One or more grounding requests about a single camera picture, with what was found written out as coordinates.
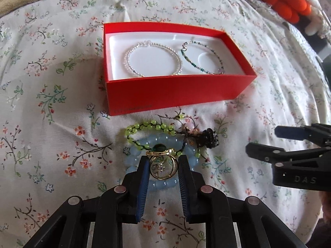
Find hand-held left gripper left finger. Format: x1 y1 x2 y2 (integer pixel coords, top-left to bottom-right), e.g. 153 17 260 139
23 156 151 248

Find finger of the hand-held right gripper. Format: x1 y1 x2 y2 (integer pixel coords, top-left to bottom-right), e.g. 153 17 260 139
245 142 331 191
275 123 331 145

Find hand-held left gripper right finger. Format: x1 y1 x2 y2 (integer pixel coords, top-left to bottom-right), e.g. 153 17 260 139
178 154 308 248

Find gold ring with star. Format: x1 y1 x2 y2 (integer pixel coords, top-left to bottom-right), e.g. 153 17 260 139
148 156 179 180

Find light blue bead bracelet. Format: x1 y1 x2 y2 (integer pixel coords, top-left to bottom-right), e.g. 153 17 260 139
124 133 198 192

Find black bead hair tie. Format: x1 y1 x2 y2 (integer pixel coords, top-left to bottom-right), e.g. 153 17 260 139
186 128 221 150

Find green bead bracelet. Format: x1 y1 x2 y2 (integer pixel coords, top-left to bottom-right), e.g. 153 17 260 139
125 113 210 163

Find red cardboard box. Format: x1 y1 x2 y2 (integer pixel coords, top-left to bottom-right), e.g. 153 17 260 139
103 22 257 117

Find white plush toy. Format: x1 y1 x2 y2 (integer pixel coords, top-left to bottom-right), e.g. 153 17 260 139
279 0 327 35

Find floral bed sheet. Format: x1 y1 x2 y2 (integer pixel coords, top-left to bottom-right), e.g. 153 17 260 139
0 0 331 248

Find orange plush toy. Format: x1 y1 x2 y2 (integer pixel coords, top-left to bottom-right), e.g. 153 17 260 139
255 0 313 24

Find teal bead bracelet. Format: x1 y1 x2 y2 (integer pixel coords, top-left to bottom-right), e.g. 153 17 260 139
180 40 225 75

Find silver bead bracelet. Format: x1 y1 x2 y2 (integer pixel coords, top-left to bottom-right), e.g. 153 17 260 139
124 41 183 77

